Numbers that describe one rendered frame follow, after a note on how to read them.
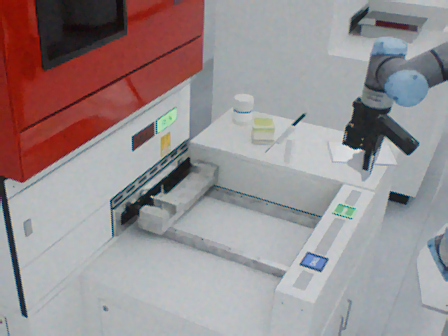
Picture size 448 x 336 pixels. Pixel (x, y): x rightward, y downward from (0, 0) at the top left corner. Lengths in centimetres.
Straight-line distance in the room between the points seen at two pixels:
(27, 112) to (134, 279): 60
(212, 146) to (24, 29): 95
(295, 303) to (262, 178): 63
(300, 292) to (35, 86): 74
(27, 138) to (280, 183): 93
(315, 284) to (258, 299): 21
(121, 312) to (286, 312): 46
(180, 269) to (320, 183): 52
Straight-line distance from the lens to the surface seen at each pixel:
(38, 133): 124
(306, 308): 137
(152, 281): 158
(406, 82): 128
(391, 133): 146
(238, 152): 191
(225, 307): 151
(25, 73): 118
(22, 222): 136
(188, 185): 188
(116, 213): 166
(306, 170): 184
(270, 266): 161
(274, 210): 185
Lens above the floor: 185
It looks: 31 degrees down
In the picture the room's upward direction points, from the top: straight up
